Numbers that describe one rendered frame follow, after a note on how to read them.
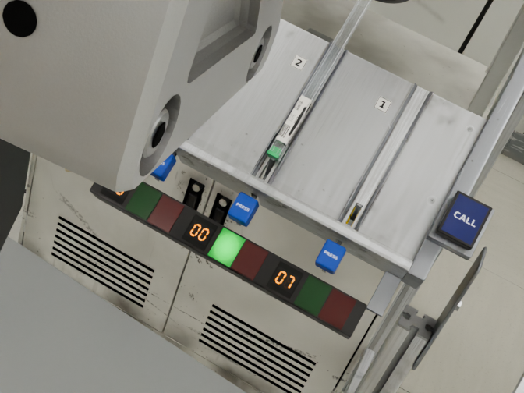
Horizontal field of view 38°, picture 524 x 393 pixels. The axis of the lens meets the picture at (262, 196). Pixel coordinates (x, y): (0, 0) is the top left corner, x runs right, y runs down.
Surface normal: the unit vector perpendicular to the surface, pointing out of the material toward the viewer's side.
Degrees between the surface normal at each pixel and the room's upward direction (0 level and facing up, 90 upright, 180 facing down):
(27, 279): 0
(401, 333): 90
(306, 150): 43
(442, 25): 90
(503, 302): 0
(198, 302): 90
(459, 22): 90
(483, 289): 0
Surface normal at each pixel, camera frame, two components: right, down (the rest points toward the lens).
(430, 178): -0.05, -0.25
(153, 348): 0.30, -0.76
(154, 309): -0.40, 0.44
